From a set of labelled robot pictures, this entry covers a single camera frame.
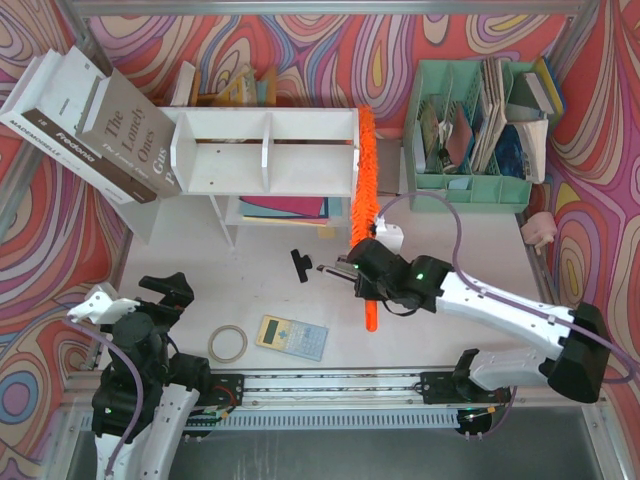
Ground orange microfiber duster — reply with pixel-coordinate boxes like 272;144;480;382
350;106;379;332

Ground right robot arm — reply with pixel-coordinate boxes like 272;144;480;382
346;238;616;404

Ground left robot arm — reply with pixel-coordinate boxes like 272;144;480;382
83;272;212;479

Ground white wooden bookshelf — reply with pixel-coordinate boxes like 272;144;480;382
162;107;361;244

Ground black silver stapler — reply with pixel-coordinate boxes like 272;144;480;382
335;255;352;268

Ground masking tape roll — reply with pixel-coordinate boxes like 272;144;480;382
207;325;248;364

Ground yellow sticky note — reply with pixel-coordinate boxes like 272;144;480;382
317;226;336;239

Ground black binder clip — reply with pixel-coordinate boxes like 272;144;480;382
290;249;313;283

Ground stack of coloured paper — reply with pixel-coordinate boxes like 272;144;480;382
239;196;330;225

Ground yellow grey calculator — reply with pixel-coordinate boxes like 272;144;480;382
256;315;329;362

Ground grey cardboard sheet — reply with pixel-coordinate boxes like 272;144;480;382
377;139;401;196

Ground green desk organizer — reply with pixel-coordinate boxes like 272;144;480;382
403;57;532;214

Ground pink piggy figure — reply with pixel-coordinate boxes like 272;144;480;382
521;211;557;255

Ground brown Lonely Ones book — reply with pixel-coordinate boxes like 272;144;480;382
76;70;181;198

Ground Fredonia book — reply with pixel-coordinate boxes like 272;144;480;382
23;47;156;204

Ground white Mademoiselle book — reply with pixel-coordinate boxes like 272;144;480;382
1;50;62;150

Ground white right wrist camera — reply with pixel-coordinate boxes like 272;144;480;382
373;217;404;254

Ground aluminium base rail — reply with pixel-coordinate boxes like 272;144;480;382
59;367;611;414

